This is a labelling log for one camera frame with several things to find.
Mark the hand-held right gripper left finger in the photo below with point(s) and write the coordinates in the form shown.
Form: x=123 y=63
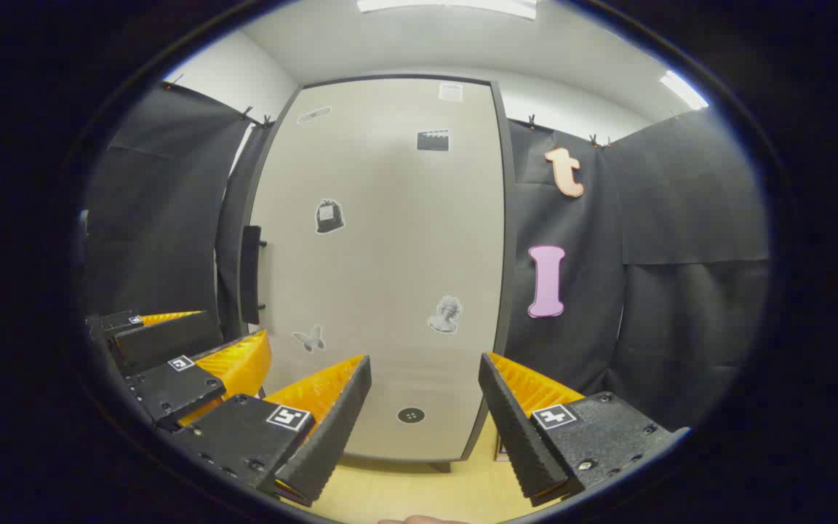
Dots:
x=317 y=451

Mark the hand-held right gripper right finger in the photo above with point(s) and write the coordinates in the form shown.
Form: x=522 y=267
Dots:
x=524 y=444

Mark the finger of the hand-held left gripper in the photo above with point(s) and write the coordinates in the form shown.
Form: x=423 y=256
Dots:
x=164 y=338
x=172 y=389

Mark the dark grey cabinet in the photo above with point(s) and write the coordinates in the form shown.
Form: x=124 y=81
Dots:
x=508 y=218

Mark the black backdrop cloth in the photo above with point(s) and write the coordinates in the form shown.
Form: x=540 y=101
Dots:
x=681 y=218

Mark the long ceiling light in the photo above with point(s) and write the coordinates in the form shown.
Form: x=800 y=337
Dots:
x=683 y=89
x=448 y=6

